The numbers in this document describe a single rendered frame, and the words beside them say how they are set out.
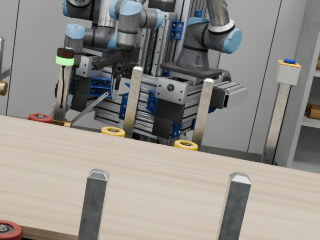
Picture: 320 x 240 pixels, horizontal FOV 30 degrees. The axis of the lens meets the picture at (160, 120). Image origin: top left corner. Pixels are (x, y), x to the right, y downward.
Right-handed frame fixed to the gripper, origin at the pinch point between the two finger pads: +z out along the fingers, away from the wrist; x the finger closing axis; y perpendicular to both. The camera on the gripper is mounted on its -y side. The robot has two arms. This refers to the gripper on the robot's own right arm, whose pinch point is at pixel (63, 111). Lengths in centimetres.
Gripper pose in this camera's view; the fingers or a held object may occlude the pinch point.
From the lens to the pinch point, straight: 247.2
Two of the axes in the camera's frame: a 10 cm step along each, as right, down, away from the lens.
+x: -9.8, -1.8, 0.1
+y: 0.6, -2.7, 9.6
